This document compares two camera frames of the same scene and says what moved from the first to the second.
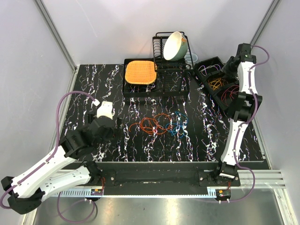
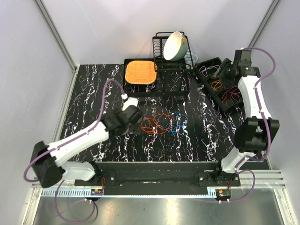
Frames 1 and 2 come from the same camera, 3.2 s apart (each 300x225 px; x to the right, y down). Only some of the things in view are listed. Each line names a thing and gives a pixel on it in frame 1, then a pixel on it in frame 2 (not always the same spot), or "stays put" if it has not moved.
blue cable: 177,128 stays put
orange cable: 161,123 stays put
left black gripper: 119,121 to 135,128
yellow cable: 214,84 stays put
